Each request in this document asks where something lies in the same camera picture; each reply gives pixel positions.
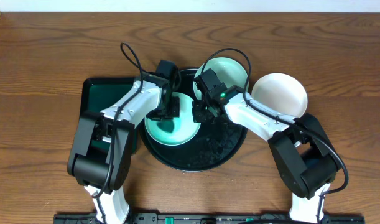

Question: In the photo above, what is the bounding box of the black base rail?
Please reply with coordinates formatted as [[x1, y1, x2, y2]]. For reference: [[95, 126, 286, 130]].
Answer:
[[53, 212, 366, 224]]

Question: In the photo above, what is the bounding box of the mint green plate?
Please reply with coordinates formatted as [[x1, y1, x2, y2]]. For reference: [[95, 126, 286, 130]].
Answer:
[[193, 57, 248, 100], [145, 92, 201, 146]]

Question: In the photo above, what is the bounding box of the white plate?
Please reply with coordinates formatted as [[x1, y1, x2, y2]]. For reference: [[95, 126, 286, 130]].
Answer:
[[251, 73, 308, 117]]

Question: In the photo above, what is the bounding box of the round black tray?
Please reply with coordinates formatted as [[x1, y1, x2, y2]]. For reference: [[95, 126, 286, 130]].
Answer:
[[139, 68, 247, 172]]

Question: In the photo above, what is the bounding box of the rectangular black water tray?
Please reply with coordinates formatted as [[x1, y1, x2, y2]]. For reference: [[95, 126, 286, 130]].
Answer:
[[80, 77, 138, 156]]

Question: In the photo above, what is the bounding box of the green scrubbing sponge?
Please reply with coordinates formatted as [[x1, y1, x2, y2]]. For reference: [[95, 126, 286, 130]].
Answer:
[[156, 120, 175, 133]]

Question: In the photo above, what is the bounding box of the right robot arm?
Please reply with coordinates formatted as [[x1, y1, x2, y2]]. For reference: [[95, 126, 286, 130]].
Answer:
[[193, 68, 349, 223]]

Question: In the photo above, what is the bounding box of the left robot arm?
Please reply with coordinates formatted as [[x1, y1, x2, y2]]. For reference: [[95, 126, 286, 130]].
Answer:
[[67, 60, 180, 223]]

